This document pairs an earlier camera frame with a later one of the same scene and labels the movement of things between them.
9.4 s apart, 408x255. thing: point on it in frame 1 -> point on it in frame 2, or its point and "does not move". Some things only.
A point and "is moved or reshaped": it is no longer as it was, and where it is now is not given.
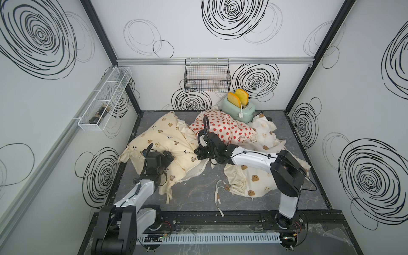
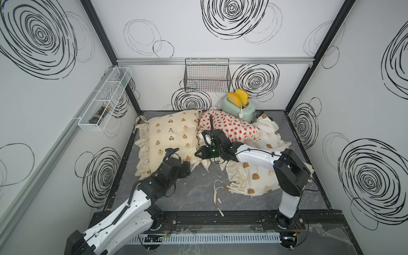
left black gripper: (168, 155) -> (184, 169)
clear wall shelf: (99, 112) does not move
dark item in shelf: (99, 115) does not move
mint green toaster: (248, 111) does not move
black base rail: (235, 221) does not move
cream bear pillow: (167, 133) is moved or reshaped
